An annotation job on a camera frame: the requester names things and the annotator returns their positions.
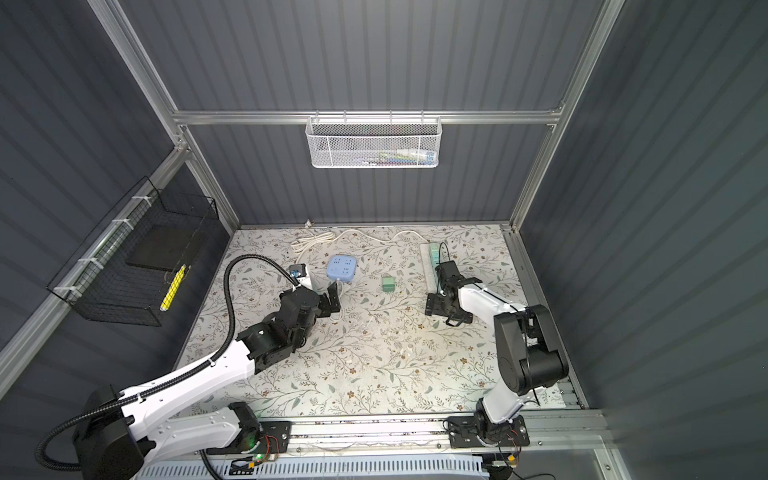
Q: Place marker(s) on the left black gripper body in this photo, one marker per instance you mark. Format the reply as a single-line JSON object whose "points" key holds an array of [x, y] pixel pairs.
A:
{"points": [[300, 340]]}

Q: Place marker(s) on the white vented cover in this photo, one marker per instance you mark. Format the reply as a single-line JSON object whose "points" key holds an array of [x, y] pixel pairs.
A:
{"points": [[435, 466]]}

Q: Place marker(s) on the pens in white basket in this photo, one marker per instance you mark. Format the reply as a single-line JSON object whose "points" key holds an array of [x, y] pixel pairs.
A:
{"points": [[407, 157]]}

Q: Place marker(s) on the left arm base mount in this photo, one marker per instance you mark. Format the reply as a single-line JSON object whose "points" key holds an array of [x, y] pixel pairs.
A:
{"points": [[272, 437]]}

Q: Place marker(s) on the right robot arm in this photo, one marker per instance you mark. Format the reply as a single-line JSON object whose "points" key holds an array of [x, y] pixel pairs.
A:
{"points": [[530, 353]]}

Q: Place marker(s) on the white wire basket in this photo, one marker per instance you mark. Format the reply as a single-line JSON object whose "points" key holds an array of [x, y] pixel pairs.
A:
{"points": [[333, 144]]}

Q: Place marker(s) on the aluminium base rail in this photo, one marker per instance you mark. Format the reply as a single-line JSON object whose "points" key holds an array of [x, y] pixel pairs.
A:
{"points": [[387, 434]]}

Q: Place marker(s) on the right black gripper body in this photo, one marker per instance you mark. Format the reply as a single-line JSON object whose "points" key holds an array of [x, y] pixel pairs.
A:
{"points": [[461, 317]]}

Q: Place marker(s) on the yellow marker pen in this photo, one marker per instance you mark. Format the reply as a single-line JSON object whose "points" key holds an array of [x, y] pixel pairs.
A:
{"points": [[173, 289]]}

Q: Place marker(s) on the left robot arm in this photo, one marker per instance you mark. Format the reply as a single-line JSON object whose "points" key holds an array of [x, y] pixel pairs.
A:
{"points": [[117, 445]]}

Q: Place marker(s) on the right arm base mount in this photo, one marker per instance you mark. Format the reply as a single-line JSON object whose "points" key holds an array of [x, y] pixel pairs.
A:
{"points": [[465, 432]]}

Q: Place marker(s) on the long white power strip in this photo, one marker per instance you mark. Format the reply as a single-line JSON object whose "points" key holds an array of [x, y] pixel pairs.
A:
{"points": [[431, 275]]}

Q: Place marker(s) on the blue square power socket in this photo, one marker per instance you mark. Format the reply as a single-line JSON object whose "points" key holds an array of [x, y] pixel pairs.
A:
{"points": [[341, 268]]}

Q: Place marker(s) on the black wire basket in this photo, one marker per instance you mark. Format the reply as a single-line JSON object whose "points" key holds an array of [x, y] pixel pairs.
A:
{"points": [[124, 275]]}

